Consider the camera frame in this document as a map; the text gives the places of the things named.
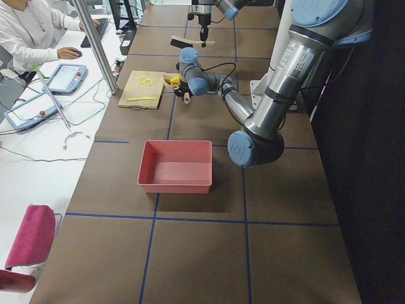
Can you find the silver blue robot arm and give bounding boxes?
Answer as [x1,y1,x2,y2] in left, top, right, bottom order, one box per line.
[187,0,252,48]
[175,1,375,168]

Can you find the person's hand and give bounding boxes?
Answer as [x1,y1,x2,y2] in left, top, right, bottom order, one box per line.
[57,47,78,60]

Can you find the blue teach pendant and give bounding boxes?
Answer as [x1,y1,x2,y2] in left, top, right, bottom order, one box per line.
[46,63,88,95]
[4,92,58,131]

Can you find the magenta cloth on stand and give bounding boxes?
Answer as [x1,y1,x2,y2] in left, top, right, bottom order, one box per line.
[4,205,57,270]

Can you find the beige hand brush black bristles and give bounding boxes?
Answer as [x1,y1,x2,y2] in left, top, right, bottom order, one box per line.
[170,35,216,49]

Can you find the pink plastic bin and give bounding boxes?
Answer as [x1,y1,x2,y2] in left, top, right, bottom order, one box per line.
[137,140,213,194]

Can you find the yellow plastic knife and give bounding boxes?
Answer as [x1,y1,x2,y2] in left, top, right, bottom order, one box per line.
[127,96,156,102]

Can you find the person in white shirt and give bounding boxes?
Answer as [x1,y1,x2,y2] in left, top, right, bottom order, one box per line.
[1,1,84,75]

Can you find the metal rod with handle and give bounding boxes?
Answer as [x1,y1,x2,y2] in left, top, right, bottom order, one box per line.
[32,63,72,132]

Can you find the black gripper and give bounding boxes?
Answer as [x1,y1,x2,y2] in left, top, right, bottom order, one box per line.
[173,62,192,102]
[198,14,210,48]

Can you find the yellow lemon slice near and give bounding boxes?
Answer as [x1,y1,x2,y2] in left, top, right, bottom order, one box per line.
[142,79,153,86]

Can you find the yellow banana peel trash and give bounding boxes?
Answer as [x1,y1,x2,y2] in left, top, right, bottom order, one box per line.
[164,75,180,87]

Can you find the blue teach pendant far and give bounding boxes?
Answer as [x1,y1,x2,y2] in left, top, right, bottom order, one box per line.
[46,63,88,95]

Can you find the wooden cutting board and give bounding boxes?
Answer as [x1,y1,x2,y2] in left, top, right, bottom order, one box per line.
[118,70,165,110]

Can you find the aluminium frame post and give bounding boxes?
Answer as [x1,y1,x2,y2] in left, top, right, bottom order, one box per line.
[72,0,118,95]

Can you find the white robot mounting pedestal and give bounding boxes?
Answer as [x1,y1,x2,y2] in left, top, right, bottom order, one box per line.
[250,0,292,109]

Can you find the blue teach pendant near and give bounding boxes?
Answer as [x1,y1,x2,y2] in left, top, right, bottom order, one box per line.
[4,92,58,131]

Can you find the black keyboard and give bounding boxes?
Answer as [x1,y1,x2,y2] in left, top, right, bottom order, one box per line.
[80,18,110,49]

